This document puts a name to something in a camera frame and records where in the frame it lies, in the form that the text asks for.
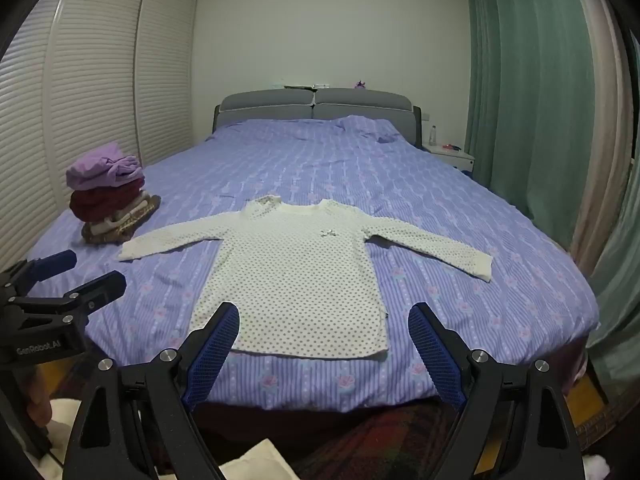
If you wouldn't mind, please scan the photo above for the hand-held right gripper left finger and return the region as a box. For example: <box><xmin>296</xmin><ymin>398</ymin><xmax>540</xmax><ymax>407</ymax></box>
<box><xmin>62</xmin><ymin>301</ymin><xmax>241</xmax><ymax>480</ymax></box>

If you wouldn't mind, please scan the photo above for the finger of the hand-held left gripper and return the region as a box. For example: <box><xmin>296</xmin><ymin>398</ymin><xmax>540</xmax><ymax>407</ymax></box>
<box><xmin>0</xmin><ymin>249</ymin><xmax>79</xmax><ymax>307</ymax></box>
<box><xmin>7</xmin><ymin>270</ymin><xmax>128</xmax><ymax>322</ymax></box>

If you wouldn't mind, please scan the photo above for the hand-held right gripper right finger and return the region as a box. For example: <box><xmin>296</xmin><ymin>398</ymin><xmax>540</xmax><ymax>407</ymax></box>
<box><xmin>407</xmin><ymin>301</ymin><xmax>586</xmax><ymax>480</ymax></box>

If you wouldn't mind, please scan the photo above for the cream polka-dot long-sleeved shirt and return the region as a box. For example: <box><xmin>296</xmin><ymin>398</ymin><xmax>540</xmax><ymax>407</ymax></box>
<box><xmin>117</xmin><ymin>195</ymin><xmax>495</xmax><ymax>361</ymax></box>

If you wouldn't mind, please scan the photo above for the person's left hand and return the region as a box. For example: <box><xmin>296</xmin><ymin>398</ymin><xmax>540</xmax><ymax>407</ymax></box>
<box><xmin>26</xmin><ymin>364</ymin><xmax>54</xmax><ymax>429</ymax></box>

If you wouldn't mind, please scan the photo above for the folded brown knit garment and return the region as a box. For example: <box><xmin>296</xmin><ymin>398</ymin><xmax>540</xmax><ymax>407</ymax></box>
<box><xmin>81</xmin><ymin>194</ymin><xmax>162</xmax><ymax>246</ymax></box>

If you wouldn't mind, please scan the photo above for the folded cream garment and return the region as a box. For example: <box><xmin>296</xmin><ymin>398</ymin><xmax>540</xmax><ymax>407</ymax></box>
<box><xmin>87</xmin><ymin>201</ymin><xmax>151</xmax><ymax>235</ymax></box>

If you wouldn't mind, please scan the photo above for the folded dark red garment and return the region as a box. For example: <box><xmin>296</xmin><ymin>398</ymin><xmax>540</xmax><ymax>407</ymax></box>
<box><xmin>69</xmin><ymin>179</ymin><xmax>147</xmax><ymax>224</ymax></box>

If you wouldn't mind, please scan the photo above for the folded purple garment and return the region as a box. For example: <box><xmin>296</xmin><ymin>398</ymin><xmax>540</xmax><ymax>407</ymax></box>
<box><xmin>66</xmin><ymin>142</ymin><xmax>146</xmax><ymax>193</ymax></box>

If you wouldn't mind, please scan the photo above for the white cloth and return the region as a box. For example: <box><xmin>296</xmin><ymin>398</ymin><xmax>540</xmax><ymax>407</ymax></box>
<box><xmin>219</xmin><ymin>438</ymin><xmax>297</xmax><ymax>480</ymax></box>

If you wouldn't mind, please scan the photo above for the white louvered wardrobe door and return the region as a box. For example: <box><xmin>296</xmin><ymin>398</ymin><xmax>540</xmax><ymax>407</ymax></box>
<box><xmin>0</xmin><ymin>0</ymin><xmax>149</xmax><ymax>272</ymax></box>
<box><xmin>135</xmin><ymin>0</ymin><xmax>199</xmax><ymax>168</ymax></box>

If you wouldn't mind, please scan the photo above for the white fluffy item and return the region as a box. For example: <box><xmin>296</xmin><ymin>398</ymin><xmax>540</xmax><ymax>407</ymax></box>
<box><xmin>582</xmin><ymin>454</ymin><xmax>612</xmax><ymax>480</ymax></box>

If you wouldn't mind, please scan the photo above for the white nightstand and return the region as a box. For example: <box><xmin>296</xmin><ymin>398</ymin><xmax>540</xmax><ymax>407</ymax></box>
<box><xmin>422</xmin><ymin>143</ymin><xmax>476</xmax><ymax>177</ymax></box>

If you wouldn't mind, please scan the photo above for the green curtain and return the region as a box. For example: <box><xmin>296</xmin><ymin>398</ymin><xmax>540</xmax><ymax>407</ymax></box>
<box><xmin>463</xmin><ymin>0</ymin><xmax>601</xmax><ymax>252</ymax></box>
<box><xmin>585</xmin><ymin>157</ymin><xmax>640</xmax><ymax>392</ymax></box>

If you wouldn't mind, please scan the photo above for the bed with purple sheet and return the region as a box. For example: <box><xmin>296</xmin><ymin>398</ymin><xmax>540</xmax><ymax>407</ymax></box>
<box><xmin>19</xmin><ymin>114</ymin><xmax>601</xmax><ymax>412</ymax></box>

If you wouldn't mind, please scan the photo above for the grey upholstered bed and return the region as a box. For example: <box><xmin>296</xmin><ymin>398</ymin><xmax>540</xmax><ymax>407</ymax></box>
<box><xmin>192</xmin><ymin>87</ymin><xmax>591</xmax><ymax>441</ymax></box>

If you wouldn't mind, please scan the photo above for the beige curtain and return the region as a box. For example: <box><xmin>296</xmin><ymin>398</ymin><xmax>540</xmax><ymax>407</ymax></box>
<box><xmin>565</xmin><ymin>0</ymin><xmax>637</xmax><ymax>275</ymax></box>

